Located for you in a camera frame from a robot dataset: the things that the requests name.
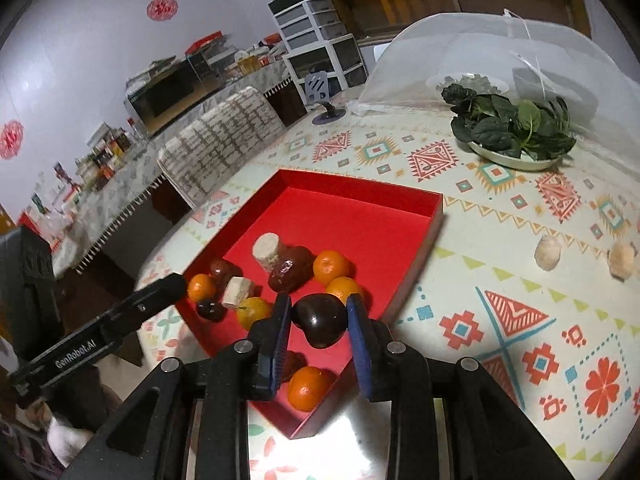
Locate covered plate of greens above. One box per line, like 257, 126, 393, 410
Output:
426, 72, 508, 96

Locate grey phone stand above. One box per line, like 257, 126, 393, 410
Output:
304, 72, 347, 127

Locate chair with patterned cover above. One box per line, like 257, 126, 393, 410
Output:
157, 121, 251, 207
215, 86, 284, 148

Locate leafy green vegetables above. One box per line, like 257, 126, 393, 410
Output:
441, 83, 577, 161

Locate person's left hand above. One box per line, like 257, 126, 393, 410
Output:
46, 411, 95, 467

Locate small grey drawer unit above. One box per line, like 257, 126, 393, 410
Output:
268, 0, 347, 52

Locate large white drawer unit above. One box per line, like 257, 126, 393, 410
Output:
283, 34, 369, 102

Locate red gift boxes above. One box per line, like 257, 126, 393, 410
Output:
184, 31, 237, 57

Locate red paper-cut wall decoration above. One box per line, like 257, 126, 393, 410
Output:
0, 120, 25, 161
146, 0, 179, 22

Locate red date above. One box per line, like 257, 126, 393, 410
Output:
285, 351, 309, 384
209, 258, 244, 284
268, 246, 315, 292

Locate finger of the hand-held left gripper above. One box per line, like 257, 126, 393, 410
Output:
9, 273, 189, 405

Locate side table with fringed cloth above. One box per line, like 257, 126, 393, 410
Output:
50, 57, 313, 273

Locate beige walnut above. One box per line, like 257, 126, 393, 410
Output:
607, 242, 637, 281
534, 236, 563, 273

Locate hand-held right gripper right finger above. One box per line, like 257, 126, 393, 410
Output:
346, 294, 573, 480

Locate red cardboard box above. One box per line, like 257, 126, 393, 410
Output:
182, 169, 444, 440

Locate glass jars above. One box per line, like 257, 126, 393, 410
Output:
234, 46, 273, 75

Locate patterned tablecloth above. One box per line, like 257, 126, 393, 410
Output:
135, 105, 640, 480

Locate small orange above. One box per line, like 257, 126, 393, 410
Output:
313, 251, 350, 285
187, 273, 217, 304
326, 276, 366, 307
236, 297, 273, 331
287, 366, 337, 412

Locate white mesh food cover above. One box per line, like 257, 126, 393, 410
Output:
427, 32, 640, 171
350, 9, 601, 117

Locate dark brown chestnut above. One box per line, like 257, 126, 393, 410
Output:
291, 294, 349, 350
196, 297, 226, 322

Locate white cube chunk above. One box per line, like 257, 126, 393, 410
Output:
221, 276, 256, 309

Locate white cylindrical chunk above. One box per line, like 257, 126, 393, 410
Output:
251, 232, 287, 273

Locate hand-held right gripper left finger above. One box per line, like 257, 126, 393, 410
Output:
60, 292, 292, 480

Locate cluster of condiment bottles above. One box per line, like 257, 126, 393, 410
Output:
75, 117, 151, 192

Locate black microwave oven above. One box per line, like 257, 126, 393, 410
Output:
124, 57, 227, 135

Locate wooden window frame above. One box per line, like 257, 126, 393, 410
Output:
327, 0, 592, 42

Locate white oval plate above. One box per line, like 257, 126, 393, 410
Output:
467, 139, 563, 171

